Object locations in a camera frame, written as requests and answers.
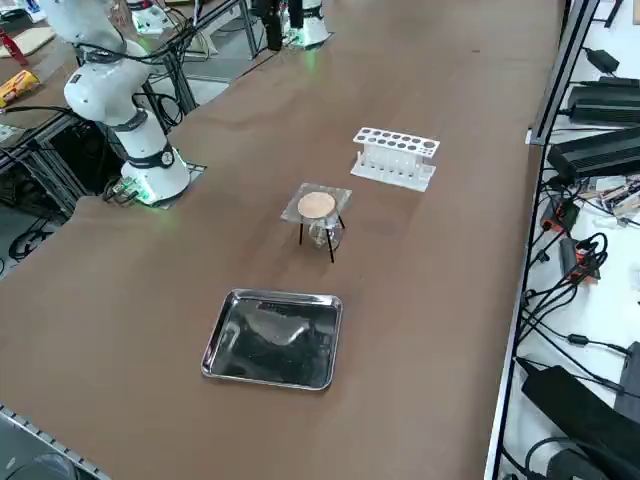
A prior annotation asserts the wire gauze with ceramic disc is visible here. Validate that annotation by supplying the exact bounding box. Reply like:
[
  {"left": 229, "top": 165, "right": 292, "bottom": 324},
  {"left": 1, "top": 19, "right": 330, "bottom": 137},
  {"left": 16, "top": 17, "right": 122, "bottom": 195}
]
[{"left": 279, "top": 182, "right": 355, "bottom": 225}]

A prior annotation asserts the black wire tripod stand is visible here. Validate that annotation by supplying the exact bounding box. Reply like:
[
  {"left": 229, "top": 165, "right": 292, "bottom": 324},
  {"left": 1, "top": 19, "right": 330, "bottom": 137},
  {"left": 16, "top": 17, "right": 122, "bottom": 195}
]
[{"left": 296, "top": 214, "right": 347, "bottom": 264}]

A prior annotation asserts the steel tray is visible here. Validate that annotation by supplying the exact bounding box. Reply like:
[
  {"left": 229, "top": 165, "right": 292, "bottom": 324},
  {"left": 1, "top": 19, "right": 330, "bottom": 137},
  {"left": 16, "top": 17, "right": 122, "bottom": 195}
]
[{"left": 200, "top": 287, "right": 345, "bottom": 392}]

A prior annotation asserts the white test tube rack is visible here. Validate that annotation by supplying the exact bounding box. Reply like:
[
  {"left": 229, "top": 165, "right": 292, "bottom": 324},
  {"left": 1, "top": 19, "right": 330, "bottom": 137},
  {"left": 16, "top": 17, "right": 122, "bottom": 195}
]
[{"left": 349, "top": 126, "right": 442, "bottom": 194}]

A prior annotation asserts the yellow and red packet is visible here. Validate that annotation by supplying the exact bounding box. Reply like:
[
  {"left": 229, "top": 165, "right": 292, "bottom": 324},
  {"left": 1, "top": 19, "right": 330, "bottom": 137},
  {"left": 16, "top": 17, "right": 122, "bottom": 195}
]
[{"left": 0, "top": 68, "right": 40, "bottom": 107}]

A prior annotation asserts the small black power adapter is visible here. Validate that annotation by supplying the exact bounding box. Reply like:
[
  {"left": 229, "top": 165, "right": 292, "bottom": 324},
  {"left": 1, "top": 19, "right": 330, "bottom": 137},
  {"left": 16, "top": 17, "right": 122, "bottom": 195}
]
[{"left": 584, "top": 48, "right": 621, "bottom": 74}]

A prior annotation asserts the large black power brick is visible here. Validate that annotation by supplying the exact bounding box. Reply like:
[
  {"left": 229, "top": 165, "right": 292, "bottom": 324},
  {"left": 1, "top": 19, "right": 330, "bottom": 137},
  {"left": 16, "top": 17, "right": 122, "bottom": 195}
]
[
  {"left": 547, "top": 127, "right": 640, "bottom": 179},
  {"left": 567, "top": 77, "right": 640, "bottom": 126}
]

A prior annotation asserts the orange and black plug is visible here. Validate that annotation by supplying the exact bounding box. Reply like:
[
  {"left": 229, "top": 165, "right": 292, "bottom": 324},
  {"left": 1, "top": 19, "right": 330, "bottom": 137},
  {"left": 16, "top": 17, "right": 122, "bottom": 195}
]
[{"left": 542, "top": 196, "right": 581, "bottom": 232}]

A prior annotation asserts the orange and black adapter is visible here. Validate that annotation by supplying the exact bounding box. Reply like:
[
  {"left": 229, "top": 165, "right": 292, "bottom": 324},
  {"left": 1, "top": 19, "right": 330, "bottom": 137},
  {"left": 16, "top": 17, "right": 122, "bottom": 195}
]
[{"left": 558, "top": 238, "right": 604, "bottom": 282}]

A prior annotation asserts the flat black box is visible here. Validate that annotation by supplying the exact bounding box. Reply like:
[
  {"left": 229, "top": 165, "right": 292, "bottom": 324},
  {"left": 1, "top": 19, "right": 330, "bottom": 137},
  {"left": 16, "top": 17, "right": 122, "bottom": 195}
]
[{"left": 519, "top": 355, "right": 640, "bottom": 469}]

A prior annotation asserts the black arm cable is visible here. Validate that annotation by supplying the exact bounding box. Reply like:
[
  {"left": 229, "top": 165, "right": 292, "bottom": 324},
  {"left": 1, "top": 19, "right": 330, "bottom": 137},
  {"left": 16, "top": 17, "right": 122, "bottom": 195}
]
[{"left": 74, "top": 0, "right": 201, "bottom": 132}]

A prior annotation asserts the aluminium camera post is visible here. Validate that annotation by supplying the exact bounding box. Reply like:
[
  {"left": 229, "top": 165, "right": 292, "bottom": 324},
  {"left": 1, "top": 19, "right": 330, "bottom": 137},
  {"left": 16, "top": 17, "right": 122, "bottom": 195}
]
[{"left": 525, "top": 0, "right": 601, "bottom": 147}]

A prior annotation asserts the grey ribbed rail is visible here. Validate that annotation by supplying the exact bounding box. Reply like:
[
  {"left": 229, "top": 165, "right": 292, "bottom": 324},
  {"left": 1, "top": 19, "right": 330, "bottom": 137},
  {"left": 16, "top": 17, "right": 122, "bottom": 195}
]
[{"left": 0, "top": 402, "right": 112, "bottom": 480}]

